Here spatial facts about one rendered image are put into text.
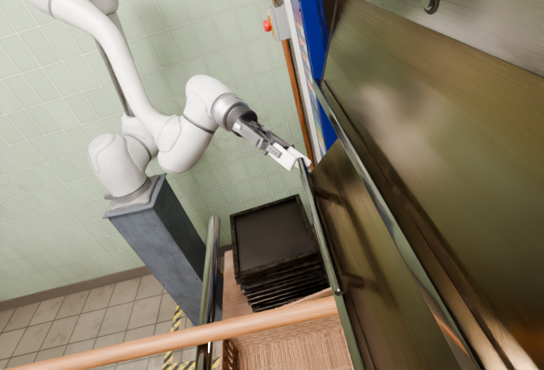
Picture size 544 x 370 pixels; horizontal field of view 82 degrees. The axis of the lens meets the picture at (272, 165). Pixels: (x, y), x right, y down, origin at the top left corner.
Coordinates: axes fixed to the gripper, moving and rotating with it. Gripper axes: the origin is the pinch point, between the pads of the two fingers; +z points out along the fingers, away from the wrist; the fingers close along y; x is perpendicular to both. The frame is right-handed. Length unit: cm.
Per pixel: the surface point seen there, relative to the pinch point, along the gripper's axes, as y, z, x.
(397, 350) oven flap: -15.3, 37.0, 7.2
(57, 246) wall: 25, -139, 148
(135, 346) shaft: -24.5, 7.0, 38.1
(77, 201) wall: 21, -129, 104
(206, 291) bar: -11.7, 5.7, 30.3
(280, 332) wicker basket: 35, 9, 59
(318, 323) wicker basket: 41, 15, 50
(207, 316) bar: -14.1, 10.5, 31.2
